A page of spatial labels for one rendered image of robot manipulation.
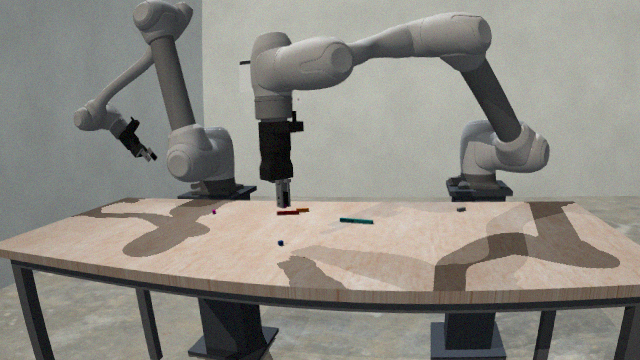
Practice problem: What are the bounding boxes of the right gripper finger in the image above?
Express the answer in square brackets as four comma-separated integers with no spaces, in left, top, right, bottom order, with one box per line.
[136,148,151,162]
[146,148,158,161]

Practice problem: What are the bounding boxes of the turquoise rod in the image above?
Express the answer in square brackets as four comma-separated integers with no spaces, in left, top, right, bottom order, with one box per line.
[340,218,373,224]

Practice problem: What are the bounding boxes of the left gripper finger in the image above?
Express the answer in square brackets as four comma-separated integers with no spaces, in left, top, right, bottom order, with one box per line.
[279,178,291,207]
[269,180,285,208]

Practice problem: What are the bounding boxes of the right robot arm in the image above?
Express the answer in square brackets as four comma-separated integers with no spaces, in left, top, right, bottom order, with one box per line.
[73,0,244,195]

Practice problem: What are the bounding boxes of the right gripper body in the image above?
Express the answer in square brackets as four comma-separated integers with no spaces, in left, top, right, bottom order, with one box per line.
[110,117,147,158]

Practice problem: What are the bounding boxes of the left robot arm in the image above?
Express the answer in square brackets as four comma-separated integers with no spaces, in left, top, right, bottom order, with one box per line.
[250,12,550,190]

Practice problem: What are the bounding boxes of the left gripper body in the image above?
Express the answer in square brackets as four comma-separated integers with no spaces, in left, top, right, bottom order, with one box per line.
[254,95,304,181]

